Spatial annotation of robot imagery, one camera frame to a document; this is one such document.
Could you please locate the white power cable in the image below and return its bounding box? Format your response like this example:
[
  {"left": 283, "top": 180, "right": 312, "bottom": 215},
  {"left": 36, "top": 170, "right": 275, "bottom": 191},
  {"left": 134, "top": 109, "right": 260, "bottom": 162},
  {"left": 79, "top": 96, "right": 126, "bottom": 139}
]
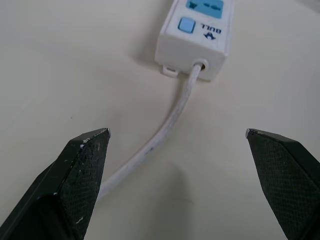
[{"left": 99, "top": 62, "right": 202, "bottom": 201}]

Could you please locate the white power strip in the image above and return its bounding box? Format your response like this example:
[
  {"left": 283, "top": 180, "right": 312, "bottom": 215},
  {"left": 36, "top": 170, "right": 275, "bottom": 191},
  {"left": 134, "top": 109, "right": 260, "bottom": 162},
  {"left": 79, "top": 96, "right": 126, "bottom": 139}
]
[{"left": 154, "top": 0, "right": 237, "bottom": 82}]

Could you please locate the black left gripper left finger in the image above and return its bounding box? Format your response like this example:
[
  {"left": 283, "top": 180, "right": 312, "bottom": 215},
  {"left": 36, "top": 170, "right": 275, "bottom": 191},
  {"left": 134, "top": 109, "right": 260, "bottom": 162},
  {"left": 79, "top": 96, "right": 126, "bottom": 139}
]
[{"left": 0, "top": 127, "right": 112, "bottom": 240}]

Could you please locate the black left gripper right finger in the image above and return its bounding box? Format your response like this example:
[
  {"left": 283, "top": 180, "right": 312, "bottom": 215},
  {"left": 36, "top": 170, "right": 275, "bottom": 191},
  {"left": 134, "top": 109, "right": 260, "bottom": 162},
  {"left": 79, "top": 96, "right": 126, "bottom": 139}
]
[{"left": 245, "top": 128, "right": 320, "bottom": 240}]

